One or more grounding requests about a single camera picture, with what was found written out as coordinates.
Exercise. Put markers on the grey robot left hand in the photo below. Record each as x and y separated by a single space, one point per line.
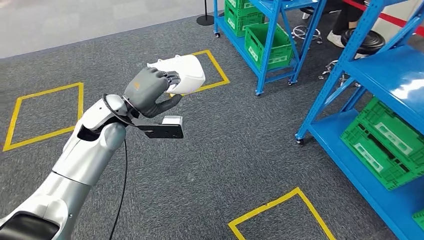
145 89

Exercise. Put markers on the white curved plastic part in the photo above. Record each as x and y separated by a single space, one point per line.
188 73

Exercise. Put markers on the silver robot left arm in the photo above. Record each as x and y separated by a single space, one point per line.
86 155

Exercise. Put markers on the blue metal shelf rack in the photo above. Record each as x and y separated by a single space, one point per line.
391 69
270 33

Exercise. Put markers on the yellow floor tape square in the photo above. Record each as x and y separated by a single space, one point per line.
49 91
265 207
220 68

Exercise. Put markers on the black stanchion base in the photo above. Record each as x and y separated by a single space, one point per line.
205 20

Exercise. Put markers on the open green plastic crate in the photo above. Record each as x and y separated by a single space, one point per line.
281 49

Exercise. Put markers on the black round stool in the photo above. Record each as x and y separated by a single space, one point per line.
362 41
308 32

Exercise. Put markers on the person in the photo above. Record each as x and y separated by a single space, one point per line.
348 16

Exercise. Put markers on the red barrier belt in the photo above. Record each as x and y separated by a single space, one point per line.
387 16

